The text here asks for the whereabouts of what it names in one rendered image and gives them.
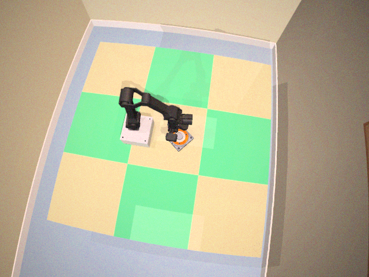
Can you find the orange round plate with pale centre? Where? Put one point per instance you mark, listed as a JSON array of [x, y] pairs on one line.
[[184, 139]]

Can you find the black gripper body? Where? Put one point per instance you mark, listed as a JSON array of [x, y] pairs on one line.
[[170, 136]]

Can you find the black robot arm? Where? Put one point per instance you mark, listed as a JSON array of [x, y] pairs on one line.
[[171, 113]]

